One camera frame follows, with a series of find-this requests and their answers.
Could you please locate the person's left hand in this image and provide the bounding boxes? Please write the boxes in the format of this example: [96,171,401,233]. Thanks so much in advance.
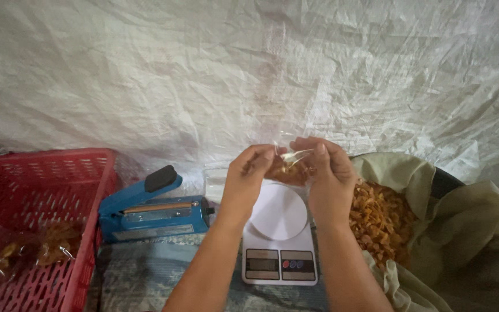
[219,144,287,224]

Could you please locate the person's right hand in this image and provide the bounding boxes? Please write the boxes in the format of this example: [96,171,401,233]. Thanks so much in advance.
[289,137,360,219]

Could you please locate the clear plastic snack bag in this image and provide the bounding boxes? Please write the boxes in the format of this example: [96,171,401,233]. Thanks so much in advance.
[264,141,318,188]

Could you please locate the stack of clear plastic bags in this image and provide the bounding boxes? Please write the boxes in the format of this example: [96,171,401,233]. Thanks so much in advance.
[203,167,231,205]

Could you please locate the white woven plastic sheet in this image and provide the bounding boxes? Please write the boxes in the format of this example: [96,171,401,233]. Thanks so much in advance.
[0,0,499,191]

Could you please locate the white digital kitchen scale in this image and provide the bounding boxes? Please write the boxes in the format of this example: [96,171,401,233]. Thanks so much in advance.
[241,179,319,286]

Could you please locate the heap of fried snack chips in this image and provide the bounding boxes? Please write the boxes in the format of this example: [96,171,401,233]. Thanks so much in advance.
[348,180,418,270]

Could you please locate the blue impulse bag sealer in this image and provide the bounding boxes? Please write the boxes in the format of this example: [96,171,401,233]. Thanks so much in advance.
[98,165,215,244]

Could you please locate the black basin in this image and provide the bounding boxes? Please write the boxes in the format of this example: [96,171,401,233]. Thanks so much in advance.
[431,167,467,199]

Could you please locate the blue grey patterned cloth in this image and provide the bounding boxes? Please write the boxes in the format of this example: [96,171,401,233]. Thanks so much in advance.
[86,234,330,312]

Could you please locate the pale green cloth liner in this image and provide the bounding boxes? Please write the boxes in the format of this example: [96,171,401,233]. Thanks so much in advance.
[350,152,499,312]

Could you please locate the sealed clear snack packet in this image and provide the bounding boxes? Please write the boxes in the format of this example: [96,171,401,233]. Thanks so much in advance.
[37,220,85,267]
[0,225,38,284]

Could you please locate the red plastic basket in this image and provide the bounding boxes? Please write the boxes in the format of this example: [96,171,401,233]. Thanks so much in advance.
[0,148,118,312]

